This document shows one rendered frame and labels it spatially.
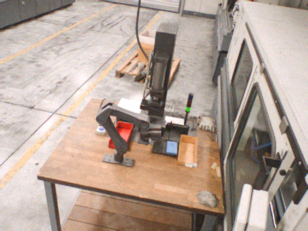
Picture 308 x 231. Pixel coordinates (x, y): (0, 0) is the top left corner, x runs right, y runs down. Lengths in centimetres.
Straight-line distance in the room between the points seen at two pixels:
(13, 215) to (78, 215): 65
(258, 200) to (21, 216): 216
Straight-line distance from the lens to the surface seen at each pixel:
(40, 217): 266
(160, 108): 188
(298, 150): 91
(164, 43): 179
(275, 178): 104
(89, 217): 233
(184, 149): 193
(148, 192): 160
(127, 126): 202
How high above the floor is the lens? 211
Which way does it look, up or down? 33 degrees down
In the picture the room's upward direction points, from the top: 7 degrees clockwise
